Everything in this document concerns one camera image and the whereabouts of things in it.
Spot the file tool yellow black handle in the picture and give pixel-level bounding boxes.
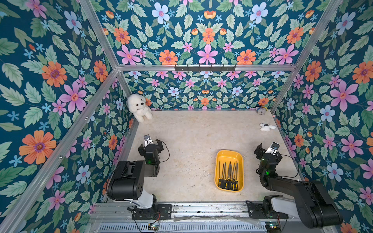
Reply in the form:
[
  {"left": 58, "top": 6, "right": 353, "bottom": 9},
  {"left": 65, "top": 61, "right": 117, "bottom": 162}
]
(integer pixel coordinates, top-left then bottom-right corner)
[
  {"left": 234, "top": 162, "right": 239, "bottom": 191},
  {"left": 218, "top": 161, "right": 221, "bottom": 188},
  {"left": 219, "top": 163, "right": 226, "bottom": 189},
  {"left": 220, "top": 162, "right": 227, "bottom": 189},
  {"left": 231, "top": 164, "right": 236, "bottom": 190},
  {"left": 230, "top": 162, "right": 238, "bottom": 191},
  {"left": 225, "top": 163, "right": 231, "bottom": 190},
  {"left": 224, "top": 163, "right": 229, "bottom": 189},
  {"left": 227, "top": 164, "right": 233, "bottom": 190}
]

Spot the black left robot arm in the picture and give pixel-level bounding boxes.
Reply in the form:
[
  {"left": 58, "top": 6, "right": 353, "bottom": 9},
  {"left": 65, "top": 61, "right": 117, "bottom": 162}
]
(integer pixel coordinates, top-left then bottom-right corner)
[{"left": 106, "top": 140, "right": 164, "bottom": 210}]

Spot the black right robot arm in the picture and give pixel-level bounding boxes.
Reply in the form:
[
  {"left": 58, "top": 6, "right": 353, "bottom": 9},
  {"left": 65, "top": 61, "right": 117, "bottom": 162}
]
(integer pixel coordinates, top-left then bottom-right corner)
[{"left": 254, "top": 142, "right": 343, "bottom": 229}]

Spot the yellow storage tray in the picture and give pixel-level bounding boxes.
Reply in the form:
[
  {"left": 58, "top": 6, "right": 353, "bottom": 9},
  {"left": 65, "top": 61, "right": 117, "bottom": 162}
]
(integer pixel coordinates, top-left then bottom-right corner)
[{"left": 214, "top": 150, "right": 244, "bottom": 192}]

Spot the small white plush toy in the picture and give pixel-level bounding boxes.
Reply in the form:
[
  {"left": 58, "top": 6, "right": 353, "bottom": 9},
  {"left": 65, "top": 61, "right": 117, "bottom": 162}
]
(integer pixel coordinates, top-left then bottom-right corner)
[{"left": 260, "top": 123, "right": 277, "bottom": 132}]

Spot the white plush bear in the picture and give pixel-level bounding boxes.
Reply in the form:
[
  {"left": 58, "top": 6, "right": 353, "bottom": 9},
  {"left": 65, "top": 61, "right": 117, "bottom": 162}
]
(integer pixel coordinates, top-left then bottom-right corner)
[{"left": 127, "top": 94, "right": 153, "bottom": 123}]

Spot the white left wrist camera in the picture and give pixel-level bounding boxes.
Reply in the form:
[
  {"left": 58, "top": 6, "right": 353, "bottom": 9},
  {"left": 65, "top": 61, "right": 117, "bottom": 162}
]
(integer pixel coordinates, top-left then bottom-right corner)
[{"left": 144, "top": 135, "right": 153, "bottom": 147}]

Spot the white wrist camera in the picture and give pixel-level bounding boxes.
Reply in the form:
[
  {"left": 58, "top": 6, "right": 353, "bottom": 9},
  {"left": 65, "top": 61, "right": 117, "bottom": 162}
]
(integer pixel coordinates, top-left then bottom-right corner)
[
  {"left": 267, "top": 142, "right": 280, "bottom": 156},
  {"left": 144, "top": 135, "right": 153, "bottom": 147}
]

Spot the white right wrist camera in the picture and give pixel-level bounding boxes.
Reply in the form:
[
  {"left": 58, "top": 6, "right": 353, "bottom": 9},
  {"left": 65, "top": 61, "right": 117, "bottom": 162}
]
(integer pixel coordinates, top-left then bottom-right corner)
[{"left": 267, "top": 142, "right": 280, "bottom": 156}]

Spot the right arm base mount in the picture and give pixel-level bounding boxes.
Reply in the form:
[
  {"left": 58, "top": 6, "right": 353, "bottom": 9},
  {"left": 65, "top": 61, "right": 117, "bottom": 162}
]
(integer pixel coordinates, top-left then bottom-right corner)
[{"left": 245, "top": 195, "right": 288, "bottom": 219}]

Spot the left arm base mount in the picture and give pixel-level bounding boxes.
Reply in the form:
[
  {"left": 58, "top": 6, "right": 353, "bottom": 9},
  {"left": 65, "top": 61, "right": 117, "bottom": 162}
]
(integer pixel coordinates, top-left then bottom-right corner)
[{"left": 127, "top": 202, "right": 173, "bottom": 220}]

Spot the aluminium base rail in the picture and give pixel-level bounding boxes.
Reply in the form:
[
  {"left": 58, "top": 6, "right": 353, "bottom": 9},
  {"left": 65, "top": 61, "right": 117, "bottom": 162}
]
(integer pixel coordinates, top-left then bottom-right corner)
[{"left": 85, "top": 202, "right": 338, "bottom": 233}]

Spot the aluminium frame top bar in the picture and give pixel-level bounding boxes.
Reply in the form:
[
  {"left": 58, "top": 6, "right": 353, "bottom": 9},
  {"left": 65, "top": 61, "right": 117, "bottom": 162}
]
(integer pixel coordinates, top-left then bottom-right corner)
[{"left": 117, "top": 64, "right": 296, "bottom": 72}]

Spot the black hook rail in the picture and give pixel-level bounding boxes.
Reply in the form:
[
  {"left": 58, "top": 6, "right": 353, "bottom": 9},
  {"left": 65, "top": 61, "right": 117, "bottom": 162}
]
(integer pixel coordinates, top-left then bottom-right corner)
[{"left": 174, "top": 65, "right": 236, "bottom": 72}]

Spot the aluminium frame post left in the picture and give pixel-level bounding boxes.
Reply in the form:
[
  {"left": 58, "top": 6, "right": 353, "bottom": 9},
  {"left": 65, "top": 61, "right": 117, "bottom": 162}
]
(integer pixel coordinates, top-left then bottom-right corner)
[{"left": 80, "top": 0, "right": 132, "bottom": 97}]

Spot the aluminium frame post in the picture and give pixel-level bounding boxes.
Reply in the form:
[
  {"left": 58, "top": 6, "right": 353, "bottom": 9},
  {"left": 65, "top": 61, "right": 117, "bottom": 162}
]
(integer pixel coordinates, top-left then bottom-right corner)
[
  {"left": 271, "top": 0, "right": 343, "bottom": 116},
  {"left": 80, "top": 0, "right": 132, "bottom": 97}
]

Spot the aluminium frame post right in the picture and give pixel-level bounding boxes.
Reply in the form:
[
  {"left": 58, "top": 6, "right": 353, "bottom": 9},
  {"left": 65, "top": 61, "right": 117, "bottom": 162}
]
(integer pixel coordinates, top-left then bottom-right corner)
[{"left": 271, "top": 0, "right": 343, "bottom": 116}]

